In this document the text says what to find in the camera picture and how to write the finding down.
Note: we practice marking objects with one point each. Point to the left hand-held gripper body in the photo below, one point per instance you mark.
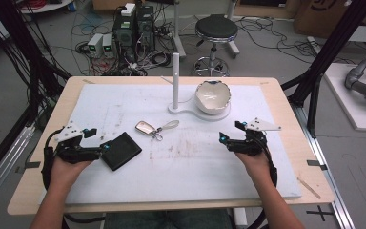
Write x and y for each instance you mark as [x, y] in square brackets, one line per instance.
[73, 152]

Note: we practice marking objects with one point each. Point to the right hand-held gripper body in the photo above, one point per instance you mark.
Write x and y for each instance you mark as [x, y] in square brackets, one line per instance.
[251, 144]

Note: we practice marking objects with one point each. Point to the black wallet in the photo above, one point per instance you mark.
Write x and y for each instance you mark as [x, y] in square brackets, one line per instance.
[121, 151]

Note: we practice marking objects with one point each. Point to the person's left hand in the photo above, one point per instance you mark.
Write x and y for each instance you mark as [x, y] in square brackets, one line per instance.
[65, 173]

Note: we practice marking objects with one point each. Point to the person's right hand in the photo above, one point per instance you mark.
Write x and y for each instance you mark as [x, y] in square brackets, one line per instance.
[257, 167]

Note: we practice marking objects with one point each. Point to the wooden table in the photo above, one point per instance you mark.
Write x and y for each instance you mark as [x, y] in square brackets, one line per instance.
[44, 171]

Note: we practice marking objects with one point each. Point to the white ceramic bowl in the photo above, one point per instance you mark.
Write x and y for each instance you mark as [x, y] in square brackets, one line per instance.
[212, 95]

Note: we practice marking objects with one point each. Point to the silver car key fob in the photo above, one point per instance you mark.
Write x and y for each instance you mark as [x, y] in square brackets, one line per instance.
[145, 127]

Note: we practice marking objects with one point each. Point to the black tape piece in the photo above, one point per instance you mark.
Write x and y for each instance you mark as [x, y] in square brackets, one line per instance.
[316, 164]
[28, 166]

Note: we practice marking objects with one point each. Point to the white foam mat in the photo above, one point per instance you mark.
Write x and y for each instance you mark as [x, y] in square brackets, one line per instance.
[187, 171]

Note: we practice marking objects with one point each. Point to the thin wooden stick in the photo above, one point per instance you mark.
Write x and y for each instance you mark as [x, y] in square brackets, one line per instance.
[309, 188]

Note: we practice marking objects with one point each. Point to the small white power supply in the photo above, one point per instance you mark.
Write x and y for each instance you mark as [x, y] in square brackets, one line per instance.
[95, 44]
[107, 44]

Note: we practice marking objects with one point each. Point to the person's legs in jeans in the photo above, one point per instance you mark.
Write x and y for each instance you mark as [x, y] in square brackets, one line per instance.
[168, 220]

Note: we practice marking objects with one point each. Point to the black round stool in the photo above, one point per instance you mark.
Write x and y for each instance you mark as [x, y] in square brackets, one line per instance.
[216, 27]

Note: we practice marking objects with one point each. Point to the black computer tower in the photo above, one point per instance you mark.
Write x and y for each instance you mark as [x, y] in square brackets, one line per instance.
[145, 25]
[124, 35]

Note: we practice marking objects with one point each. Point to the white platform board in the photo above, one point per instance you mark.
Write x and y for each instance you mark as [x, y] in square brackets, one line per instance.
[352, 111]

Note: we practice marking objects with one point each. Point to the white box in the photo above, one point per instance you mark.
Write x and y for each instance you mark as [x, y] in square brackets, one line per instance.
[128, 9]

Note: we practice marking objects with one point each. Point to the cardboard box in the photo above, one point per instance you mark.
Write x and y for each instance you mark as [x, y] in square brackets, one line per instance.
[330, 16]

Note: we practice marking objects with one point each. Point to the white stand with post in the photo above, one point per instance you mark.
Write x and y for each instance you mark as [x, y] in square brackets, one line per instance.
[175, 79]

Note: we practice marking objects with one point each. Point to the black metal frame post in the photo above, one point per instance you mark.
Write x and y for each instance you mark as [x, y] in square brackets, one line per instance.
[22, 47]
[327, 54]

